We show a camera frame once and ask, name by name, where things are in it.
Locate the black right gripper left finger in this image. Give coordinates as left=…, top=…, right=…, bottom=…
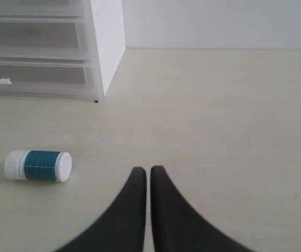
left=58, top=167, right=147, bottom=251

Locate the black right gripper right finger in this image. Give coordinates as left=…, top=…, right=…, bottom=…
left=150, top=165, right=250, bottom=251

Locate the translucent bottom wide drawer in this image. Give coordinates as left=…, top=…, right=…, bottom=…
left=0, top=65, right=95, bottom=96

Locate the white plastic drawer cabinet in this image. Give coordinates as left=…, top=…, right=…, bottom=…
left=0, top=1, right=126, bottom=102

